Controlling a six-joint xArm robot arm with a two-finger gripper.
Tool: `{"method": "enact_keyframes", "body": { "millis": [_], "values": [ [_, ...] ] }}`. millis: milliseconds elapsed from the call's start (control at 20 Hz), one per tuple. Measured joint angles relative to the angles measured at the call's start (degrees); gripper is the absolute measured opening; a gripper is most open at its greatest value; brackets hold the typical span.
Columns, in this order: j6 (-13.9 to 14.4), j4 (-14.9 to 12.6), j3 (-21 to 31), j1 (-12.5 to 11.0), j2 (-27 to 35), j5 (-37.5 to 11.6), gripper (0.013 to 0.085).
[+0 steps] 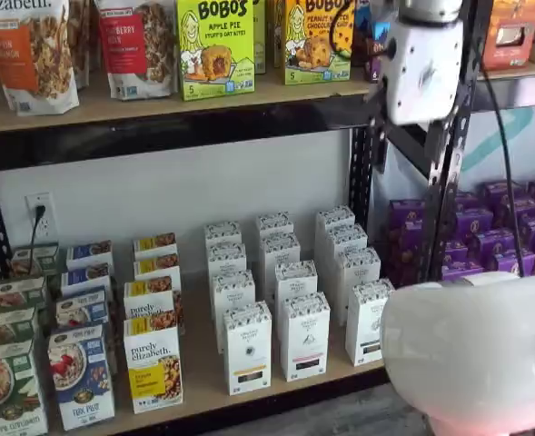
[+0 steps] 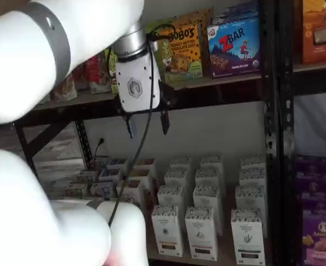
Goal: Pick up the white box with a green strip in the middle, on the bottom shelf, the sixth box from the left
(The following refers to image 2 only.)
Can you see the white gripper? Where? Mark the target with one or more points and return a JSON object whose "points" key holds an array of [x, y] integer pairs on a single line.
{"points": [[137, 83]]}

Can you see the white tea box green strip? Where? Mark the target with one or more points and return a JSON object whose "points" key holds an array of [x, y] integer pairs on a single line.
{"points": [[252, 162], [247, 238], [251, 177], [250, 196]]}

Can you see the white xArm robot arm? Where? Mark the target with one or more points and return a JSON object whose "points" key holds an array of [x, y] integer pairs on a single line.
{"points": [[13, 55]]}

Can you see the small snack box brown print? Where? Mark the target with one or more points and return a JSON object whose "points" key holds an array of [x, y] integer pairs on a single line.
{"points": [[143, 174], [146, 163], [133, 191]]}

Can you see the small snack box blue print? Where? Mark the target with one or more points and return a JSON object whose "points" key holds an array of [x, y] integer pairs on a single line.
{"points": [[102, 189], [117, 163], [110, 174]]}

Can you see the green Bobo's apple pie box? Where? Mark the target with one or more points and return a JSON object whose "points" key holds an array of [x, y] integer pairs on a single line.
{"points": [[112, 69]]}

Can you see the white tea box pink strip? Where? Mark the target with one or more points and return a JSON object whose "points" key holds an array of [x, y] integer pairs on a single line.
{"points": [[201, 235], [208, 176], [211, 160], [208, 196]]}

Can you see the orange Bobo's box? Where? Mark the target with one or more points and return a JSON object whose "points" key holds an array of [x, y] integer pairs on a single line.
{"points": [[205, 41], [182, 55]]}

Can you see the small white snack box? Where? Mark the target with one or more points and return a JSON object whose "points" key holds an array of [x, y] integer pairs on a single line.
{"points": [[88, 176], [77, 189]]}

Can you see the blue Z Bar box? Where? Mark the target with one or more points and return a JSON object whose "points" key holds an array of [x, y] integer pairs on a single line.
{"points": [[234, 12], [234, 50]]}

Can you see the black metal shelf rack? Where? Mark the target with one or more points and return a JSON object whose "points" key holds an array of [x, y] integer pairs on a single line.
{"points": [[273, 83], [285, 124]]}

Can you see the purple Annie's box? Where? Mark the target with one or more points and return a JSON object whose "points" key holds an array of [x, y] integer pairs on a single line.
{"points": [[317, 202], [315, 184], [320, 243], [312, 164]]}

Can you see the orange cracker box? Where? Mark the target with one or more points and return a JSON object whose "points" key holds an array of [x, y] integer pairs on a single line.
{"points": [[320, 33]]}

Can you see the Purely Elizabeth bag red label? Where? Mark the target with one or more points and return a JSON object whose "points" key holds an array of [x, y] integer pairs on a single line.
{"points": [[96, 74]]}

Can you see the black gripper camera mount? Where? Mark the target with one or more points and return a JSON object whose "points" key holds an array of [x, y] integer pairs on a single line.
{"points": [[166, 91]]}

